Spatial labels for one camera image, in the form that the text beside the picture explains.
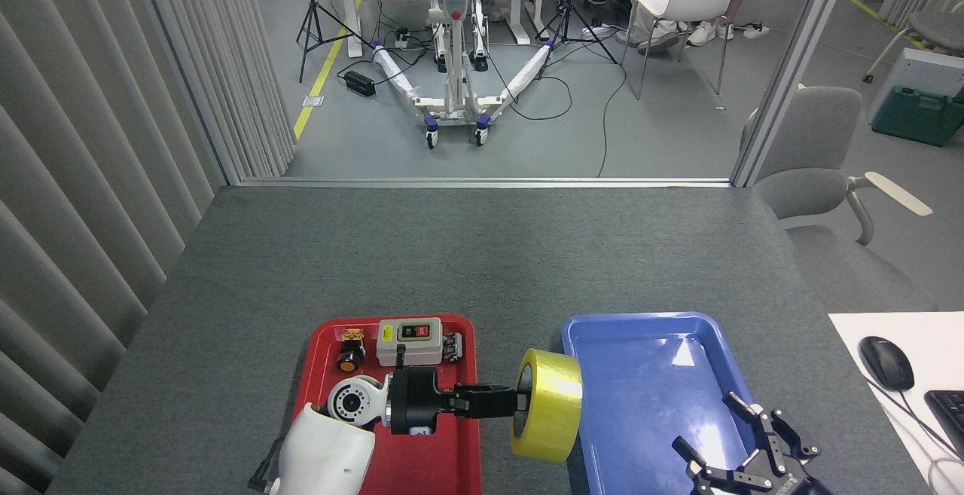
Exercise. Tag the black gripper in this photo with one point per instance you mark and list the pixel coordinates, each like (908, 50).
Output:
(794, 486)
(414, 401)

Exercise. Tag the yellow tape roll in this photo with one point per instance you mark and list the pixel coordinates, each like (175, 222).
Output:
(557, 404)

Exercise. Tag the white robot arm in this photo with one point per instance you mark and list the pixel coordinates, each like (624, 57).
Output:
(324, 450)

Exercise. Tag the small black terminal block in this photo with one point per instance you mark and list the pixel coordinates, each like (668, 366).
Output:
(452, 348)

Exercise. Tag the red plastic tray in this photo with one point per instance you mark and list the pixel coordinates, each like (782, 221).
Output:
(452, 465)

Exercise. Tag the black orange push button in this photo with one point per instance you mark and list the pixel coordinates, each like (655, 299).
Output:
(349, 363)

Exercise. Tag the blue plastic tray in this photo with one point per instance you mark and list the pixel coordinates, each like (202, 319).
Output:
(640, 374)

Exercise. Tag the black computer mouse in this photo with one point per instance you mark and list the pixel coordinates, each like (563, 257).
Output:
(885, 359)

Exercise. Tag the black keyboard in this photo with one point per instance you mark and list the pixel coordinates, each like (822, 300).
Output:
(950, 416)

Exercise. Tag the white side desk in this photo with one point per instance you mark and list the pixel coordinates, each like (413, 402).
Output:
(934, 352)

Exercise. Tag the white wheeled stand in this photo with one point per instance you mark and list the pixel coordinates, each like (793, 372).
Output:
(454, 80)

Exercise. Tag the grey office chair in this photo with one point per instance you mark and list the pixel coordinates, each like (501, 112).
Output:
(817, 133)

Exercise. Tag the black power adapter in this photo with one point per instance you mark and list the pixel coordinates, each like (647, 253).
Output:
(360, 84)

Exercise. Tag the green tool case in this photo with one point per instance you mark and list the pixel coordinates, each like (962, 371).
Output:
(915, 118)

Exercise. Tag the black tripod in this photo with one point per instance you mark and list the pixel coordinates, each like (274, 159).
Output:
(315, 16)
(566, 28)

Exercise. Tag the grey metal box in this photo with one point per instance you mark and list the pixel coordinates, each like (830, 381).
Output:
(926, 69)

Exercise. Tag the white power strip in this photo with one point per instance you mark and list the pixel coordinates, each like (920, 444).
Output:
(755, 30)

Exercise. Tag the grey chair with white legs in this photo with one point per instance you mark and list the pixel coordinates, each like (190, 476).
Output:
(938, 28)

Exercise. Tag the grey vertical blinds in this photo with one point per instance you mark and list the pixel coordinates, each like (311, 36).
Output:
(90, 141)

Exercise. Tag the white two-button switch box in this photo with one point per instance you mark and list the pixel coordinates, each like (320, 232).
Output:
(408, 349)

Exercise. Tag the silver post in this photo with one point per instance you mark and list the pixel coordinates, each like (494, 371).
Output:
(791, 65)

